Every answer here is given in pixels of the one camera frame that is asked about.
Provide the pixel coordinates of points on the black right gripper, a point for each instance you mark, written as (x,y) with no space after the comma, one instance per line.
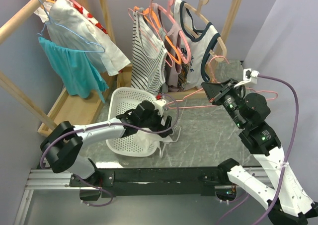
(211,89)

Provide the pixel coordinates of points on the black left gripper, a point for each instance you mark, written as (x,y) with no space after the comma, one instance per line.
(159,127)

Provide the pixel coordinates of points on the thin pink wire hanger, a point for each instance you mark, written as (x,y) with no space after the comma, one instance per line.
(172,105)

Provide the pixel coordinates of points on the black white striped tank top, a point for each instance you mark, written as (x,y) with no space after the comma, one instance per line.
(148,54)

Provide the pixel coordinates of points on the orange plastic hanger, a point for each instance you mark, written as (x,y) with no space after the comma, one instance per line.
(152,18)

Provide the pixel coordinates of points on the grey tank top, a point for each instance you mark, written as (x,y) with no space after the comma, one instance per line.
(164,88)

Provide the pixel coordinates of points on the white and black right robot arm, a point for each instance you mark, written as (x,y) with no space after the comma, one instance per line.
(285,202)

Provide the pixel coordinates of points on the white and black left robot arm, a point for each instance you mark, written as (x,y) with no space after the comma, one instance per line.
(60,150)

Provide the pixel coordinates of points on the white navy trimmed tank top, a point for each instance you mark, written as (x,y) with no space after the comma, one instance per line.
(201,42)

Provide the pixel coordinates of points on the mauve tank top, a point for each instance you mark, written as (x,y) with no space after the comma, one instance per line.
(176,36)

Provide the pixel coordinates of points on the thick pink plastic hanger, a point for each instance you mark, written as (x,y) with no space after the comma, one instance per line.
(181,57)

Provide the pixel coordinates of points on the white perforated plastic basket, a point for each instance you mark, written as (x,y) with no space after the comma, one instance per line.
(122,100)

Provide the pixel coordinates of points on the wooden left clothes rack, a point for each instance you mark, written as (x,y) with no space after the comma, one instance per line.
(23,61)

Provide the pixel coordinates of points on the teal garment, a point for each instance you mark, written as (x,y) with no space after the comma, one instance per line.
(78,74)

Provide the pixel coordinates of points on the white shirt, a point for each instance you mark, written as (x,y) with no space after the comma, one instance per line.
(84,41)

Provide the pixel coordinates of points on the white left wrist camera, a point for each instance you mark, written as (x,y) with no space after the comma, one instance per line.
(160,102)

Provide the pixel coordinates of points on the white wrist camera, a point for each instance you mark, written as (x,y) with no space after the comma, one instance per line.
(160,102)
(249,78)

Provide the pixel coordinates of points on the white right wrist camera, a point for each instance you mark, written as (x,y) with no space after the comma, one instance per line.
(249,78)

